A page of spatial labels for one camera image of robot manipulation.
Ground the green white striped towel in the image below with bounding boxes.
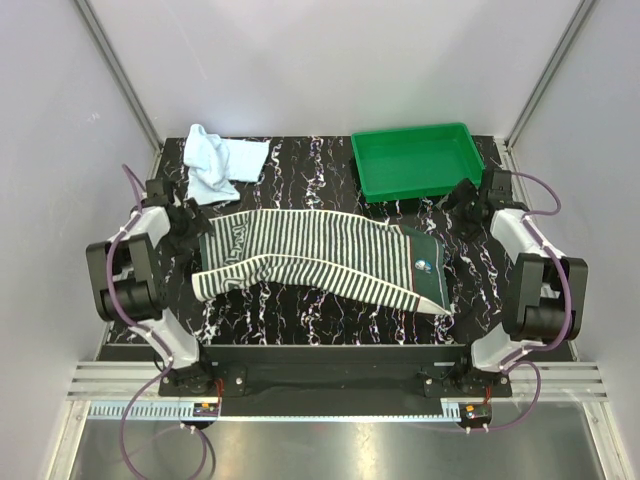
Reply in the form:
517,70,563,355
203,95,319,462
192,209,451,315

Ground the right cable junction box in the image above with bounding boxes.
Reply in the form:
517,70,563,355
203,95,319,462
463,403,492,423

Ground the left cable junction box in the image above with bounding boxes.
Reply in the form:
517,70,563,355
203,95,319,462
193,402,220,417

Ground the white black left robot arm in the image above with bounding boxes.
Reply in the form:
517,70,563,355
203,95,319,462
86,179,216,396

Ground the cable junction box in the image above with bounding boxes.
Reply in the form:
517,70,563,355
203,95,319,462
193,402,220,417
463,403,492,423

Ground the light blue towel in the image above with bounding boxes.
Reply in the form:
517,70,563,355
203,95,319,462
183,124,269,206

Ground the green plastic tray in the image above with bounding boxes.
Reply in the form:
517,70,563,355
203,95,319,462
351,123,485,203

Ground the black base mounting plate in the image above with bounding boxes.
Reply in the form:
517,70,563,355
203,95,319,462
159,345,511,418

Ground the aluminium frame rail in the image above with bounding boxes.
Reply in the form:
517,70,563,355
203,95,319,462
67,362,609,401

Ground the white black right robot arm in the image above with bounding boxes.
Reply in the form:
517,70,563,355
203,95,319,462
440,169,588,397

